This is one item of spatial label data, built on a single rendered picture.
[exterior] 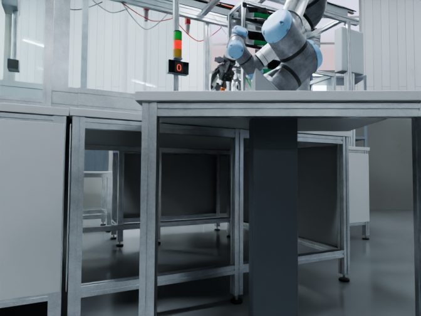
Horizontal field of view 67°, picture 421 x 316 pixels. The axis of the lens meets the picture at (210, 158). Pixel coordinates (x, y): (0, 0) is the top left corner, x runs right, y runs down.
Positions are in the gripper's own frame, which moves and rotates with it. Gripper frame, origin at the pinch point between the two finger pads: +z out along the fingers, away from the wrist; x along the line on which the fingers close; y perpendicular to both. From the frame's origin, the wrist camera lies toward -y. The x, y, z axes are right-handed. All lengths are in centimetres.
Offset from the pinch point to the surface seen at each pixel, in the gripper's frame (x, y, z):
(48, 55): -83, 17, -14
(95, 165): -45, -92, 165
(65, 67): -77, -11, 7
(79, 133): -71, 42, 2
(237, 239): -1, 76, 34
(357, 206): 168, 27, 88
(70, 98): -75, 25, -1
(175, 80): -19.2, -12.2, 6.7
